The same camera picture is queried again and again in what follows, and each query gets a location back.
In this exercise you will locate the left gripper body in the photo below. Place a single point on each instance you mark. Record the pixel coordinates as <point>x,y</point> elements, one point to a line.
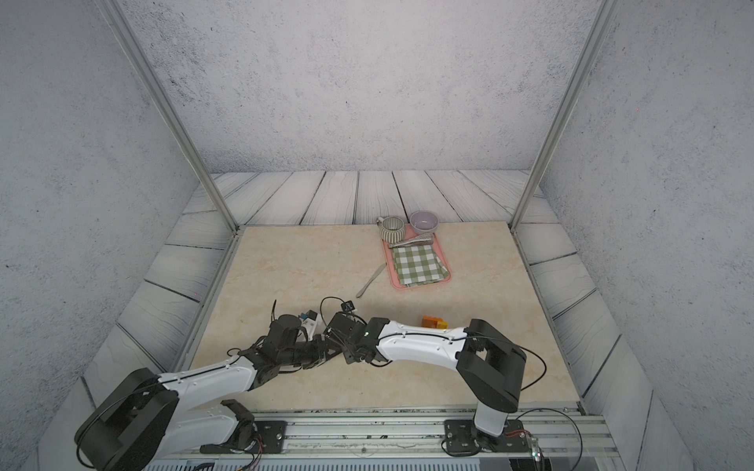
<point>306,354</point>

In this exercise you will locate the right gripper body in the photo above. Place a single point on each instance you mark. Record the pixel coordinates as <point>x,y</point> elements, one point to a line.
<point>350,354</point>

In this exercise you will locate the orange long brick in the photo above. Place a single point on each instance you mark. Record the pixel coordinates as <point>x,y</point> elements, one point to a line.
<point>430,322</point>

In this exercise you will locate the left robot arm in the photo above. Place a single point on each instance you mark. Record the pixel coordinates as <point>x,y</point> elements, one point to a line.
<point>148,415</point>

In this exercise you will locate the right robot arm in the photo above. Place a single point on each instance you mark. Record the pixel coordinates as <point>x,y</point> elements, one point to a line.
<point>491,365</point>

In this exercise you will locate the green checkered cloth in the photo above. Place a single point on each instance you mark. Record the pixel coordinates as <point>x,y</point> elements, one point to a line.
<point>418,266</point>

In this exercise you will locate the ribbed grey cup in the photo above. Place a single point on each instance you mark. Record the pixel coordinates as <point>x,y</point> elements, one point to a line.
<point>392,229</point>

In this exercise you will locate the pink tray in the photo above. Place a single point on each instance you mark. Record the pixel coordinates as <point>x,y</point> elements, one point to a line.
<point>390,265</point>

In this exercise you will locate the metal tongs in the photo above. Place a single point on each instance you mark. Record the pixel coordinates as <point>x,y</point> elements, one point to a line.
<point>423,239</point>

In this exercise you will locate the purple bowl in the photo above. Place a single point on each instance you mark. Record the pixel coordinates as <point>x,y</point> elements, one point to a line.
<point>424,222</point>

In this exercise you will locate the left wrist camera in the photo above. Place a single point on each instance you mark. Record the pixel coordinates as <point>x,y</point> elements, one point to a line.
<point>285,329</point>

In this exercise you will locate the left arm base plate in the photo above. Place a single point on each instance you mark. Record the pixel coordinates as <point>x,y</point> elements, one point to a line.
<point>251,438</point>

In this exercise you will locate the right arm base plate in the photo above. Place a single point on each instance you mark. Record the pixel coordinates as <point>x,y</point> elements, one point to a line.
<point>461,438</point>

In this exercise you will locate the aluminium front rail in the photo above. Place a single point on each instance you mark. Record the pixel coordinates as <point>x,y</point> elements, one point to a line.
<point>411,440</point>

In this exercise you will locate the left aluminium frame post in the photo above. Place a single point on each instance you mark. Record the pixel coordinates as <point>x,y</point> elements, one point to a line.
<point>117,21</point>

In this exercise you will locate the aluminium frame post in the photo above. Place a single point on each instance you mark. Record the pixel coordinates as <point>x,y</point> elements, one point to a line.
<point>117,21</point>
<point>579,77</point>

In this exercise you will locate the right aluminium frame post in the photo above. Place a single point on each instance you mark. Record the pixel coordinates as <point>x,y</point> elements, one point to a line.
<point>579,77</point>

